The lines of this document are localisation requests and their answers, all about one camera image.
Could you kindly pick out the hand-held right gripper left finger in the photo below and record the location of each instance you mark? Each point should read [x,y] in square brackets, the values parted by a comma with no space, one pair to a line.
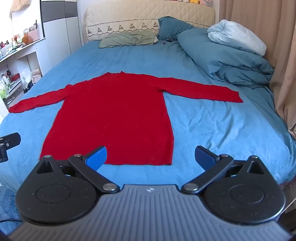
[97,158]

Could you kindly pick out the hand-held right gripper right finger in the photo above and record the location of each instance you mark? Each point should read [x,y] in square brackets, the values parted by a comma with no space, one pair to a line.
[204,158]

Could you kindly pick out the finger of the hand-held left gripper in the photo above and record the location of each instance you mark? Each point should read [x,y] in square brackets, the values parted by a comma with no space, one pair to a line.
[11,140]

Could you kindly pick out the red towel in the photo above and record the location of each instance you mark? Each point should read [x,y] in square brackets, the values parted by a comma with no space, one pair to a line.
[115,111]

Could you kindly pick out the bed with blue sheet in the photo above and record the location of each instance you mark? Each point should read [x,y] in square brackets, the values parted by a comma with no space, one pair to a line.
[208,125]

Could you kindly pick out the green packet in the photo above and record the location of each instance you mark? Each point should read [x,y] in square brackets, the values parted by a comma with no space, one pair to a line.
[3,93]

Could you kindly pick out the blue shaggy rug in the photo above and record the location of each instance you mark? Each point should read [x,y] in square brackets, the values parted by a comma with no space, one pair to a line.
[8,199]

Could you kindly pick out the red box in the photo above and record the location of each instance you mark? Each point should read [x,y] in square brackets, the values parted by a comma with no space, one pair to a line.
[15,77]

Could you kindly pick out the beige bag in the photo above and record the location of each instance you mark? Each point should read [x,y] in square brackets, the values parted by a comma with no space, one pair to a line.
[36,75]

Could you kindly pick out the white shelf unit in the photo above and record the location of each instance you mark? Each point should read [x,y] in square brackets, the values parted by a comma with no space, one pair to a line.
[22,52]

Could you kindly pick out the teal duvet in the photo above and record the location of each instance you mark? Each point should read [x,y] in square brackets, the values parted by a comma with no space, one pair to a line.
[219,58]

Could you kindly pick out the brown teddy bear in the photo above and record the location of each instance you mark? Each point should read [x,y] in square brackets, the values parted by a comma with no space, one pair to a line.
[28,39]

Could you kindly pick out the pink desk organizer box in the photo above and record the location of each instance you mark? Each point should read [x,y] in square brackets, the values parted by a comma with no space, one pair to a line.
[34,34]

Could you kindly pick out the white and grey wardrobe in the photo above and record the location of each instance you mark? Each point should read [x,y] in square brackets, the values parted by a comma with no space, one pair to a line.
[60,34]

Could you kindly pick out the small black objects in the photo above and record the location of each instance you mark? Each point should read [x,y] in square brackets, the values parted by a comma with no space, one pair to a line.
[168,41]

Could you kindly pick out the green pillow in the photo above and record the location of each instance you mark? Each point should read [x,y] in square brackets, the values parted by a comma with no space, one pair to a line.
[129,38]

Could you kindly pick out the light blue blanket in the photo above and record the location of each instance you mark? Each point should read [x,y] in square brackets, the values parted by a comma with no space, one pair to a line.
[238,34]

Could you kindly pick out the teal pillow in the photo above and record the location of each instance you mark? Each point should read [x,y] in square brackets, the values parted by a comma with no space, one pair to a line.
[171,27]

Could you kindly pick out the beige hanging handbag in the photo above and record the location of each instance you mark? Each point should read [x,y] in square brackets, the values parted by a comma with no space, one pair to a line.
[18,4]

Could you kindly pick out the beige curtain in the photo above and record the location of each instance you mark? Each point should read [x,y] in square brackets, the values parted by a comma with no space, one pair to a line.
[266,18]

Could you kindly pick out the beige quilted headboard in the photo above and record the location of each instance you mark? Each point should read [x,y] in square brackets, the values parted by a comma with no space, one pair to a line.
[138,11]

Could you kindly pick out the row of plush toys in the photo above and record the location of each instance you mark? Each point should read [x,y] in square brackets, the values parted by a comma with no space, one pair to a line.
[194,1]

